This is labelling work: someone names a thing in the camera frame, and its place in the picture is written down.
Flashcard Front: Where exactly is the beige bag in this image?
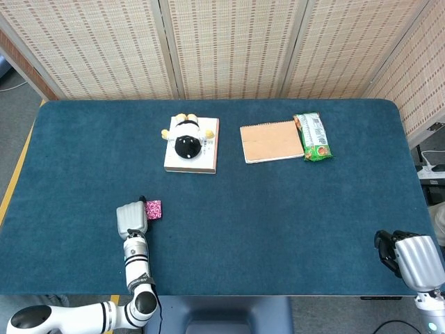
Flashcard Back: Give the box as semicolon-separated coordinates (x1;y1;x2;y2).
426;203;445;246

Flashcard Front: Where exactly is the brown wooden board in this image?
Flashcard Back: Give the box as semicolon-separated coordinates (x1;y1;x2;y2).
0;28;58;102

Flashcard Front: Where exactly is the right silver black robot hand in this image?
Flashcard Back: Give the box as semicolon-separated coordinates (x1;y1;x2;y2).
373;229;445;293

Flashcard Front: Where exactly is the black box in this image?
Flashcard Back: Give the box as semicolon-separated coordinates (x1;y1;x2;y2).
419;178;445;202

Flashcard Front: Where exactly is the woven folding screen panel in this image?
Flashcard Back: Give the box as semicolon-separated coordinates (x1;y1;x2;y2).
280;0;440;100
0;0;180;102
364;0;445;149
159;0;309;101

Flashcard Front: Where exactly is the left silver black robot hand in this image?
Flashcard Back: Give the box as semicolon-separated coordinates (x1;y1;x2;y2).
115;196;154;241

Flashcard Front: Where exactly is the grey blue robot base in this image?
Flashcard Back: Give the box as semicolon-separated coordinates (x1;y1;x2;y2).
152;295;295;334

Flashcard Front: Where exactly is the white power cable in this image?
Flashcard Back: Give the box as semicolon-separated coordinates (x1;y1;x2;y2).
419;150;445;168

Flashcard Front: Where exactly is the white power strip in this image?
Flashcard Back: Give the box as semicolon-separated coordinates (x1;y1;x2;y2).
416;164;445;180

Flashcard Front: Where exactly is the pink patterned block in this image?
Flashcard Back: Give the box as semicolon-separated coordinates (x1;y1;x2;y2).
144;199;164;221

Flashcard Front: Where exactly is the white book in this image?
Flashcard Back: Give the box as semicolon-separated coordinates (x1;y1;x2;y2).
164;116;220;175

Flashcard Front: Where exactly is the green snack packet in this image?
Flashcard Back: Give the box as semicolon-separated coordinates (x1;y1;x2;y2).
293;111;334;161

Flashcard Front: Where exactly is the brown spiral notebook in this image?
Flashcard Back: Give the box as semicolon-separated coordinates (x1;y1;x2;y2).
239;120;306;164

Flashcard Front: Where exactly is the black white plush toy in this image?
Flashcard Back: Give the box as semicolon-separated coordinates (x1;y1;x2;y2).
161;113;215;160

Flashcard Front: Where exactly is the black floor cable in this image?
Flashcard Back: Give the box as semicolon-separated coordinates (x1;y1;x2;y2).
376;319;422;334

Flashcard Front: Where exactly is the blue table mat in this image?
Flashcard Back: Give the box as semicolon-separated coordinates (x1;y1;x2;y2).
0;98;445;297

